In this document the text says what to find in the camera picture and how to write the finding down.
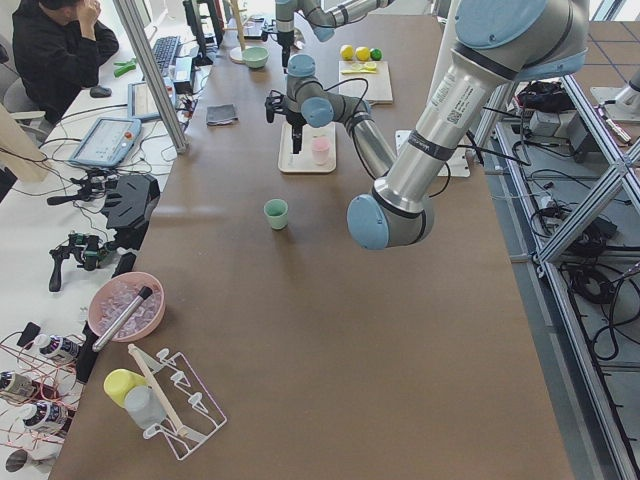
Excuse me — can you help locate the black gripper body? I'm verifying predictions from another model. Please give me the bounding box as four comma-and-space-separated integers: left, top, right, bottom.
264, 90, 306, 131
261, 19, 304, 63

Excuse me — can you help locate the pink cup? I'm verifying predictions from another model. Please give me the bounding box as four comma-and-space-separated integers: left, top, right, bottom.
311, 136, 331, 166

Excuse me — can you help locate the green cup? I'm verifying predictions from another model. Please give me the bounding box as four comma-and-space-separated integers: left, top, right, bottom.
263, 198, 288, 230

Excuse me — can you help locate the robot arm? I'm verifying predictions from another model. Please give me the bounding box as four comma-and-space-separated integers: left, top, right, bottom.
265, 1, 589, 250
275, 0, 393, 69

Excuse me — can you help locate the cream rabbit tray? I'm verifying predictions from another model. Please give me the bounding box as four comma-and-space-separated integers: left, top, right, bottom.
277, 122, 337, 174

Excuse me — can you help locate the green bowl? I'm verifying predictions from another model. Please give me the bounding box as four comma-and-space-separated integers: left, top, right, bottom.
242, 46, 269, 69

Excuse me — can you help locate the grey folded cloth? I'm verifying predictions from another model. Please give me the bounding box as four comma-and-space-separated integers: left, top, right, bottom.
206, 104, 238, 126

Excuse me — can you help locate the whole lemon near board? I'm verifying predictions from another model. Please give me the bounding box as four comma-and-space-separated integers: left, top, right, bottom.
340, 44, 355, 61

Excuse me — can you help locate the yellow plastic knife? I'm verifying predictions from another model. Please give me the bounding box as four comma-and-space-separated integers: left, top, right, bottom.
340, 69, 379, 75

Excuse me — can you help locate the wooden cutting board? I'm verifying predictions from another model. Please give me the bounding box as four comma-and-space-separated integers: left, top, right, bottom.
338, 61, 393, 104

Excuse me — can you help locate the teach pendant tablet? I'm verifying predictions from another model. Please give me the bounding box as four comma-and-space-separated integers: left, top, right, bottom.
68, 117, 142, 168

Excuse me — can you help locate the metal muddler stick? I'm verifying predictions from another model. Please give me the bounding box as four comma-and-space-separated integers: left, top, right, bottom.
92, 286, 153, 352

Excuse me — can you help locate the seated person in black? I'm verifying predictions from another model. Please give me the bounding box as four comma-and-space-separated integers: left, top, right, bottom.
12, 0, 119, 124

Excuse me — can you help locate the pink ice bowl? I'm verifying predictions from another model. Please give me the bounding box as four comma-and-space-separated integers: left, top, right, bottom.
87, 271, 167, 344

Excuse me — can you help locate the yellow bottle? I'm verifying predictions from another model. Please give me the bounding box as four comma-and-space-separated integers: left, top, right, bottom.
103, 369, 147, 408

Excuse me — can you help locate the white wire bottle rack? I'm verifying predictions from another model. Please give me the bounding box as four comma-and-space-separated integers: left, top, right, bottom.
128, 343, 228, 461

